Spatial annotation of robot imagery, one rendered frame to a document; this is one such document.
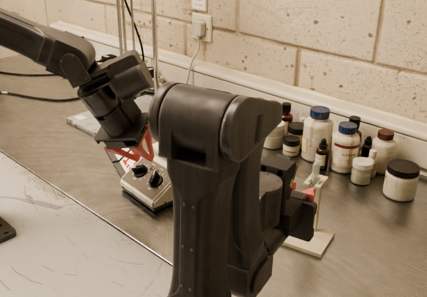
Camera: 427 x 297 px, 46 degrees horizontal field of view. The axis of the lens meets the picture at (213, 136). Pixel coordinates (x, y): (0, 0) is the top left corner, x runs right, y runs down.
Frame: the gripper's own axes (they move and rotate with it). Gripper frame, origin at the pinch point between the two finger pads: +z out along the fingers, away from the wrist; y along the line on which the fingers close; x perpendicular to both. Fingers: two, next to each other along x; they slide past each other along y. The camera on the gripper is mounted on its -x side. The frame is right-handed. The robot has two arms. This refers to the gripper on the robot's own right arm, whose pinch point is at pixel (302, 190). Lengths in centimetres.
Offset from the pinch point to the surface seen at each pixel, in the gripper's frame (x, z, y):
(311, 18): -18, 57, 22
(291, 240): 13.0, 3.1, 2.2
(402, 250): 13.7, 12.2, -16.1
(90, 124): 12, 24, 72
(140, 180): 9.8, 1.7, 36.5
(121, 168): 13, 9, 48
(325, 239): 12.9, 6.8, -3.1
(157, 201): 11.3, -1.2, 29.9
